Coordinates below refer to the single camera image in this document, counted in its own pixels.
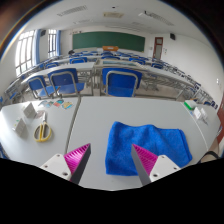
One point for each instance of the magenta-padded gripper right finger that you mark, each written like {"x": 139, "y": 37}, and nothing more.
{"x": 144, "y": 159}

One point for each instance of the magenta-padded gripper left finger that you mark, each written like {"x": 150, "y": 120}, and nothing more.
{"x": 79, "y": 159}

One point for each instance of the blue towel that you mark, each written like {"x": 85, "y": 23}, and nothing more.
{"x": 150, "y": 140}

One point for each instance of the colourful small card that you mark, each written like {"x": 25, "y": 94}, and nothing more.
{"x": 45, "y": 103}
{"x": 59, "y": 102}
{"x": 67, "y": 105}

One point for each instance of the green and white box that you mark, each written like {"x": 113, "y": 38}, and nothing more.
{"x": 190, "y": 104}

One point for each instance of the blue classroom chair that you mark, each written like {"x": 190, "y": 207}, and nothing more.
{"x": 121, "y": 81}
{"x": 37, "y": 84}
{"x": 65, "y": 79}

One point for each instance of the long grey classroom desk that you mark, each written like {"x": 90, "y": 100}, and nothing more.
{"x": 156, "y": 74}
{"x": 60, "y": 66}

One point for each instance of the group of blue chairs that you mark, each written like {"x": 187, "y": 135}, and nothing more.
{"x": 78, "y": 60}

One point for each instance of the framed picture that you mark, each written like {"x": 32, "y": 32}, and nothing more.
{"x": 115, "y": 62}

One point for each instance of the brown wooden door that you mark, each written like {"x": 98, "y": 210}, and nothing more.
{"x": 157, "y": 48}

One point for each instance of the orange lectern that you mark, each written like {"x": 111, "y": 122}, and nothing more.
{"x": 110, "y": 48}

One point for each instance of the large bright window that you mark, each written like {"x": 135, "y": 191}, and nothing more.
{"x": 25, "y": 53}

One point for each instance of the blue curtain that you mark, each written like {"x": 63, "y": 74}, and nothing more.
{"x": 58, "y": 41}
{"x": 37, "y": 46}

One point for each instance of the narrow bright window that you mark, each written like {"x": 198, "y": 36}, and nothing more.
{"x": 52, "y": 42}

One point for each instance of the green chalkboard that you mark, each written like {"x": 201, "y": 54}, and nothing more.
{"x": 106, "y": 40}

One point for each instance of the ceiling vent grille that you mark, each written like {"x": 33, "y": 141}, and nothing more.
{"x": 71, "y": 10}
{"x": 161, "y": 19}

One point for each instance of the ceiling projector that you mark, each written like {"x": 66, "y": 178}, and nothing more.
{"x": 145, "y": 14}

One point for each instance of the ceiling light panel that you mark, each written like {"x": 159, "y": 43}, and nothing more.
{"x": 113, "y": 15}

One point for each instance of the black wall speaker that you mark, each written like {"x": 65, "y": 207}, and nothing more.
{"x": 43, "y": 32}
{"x": 172, "y": 36}

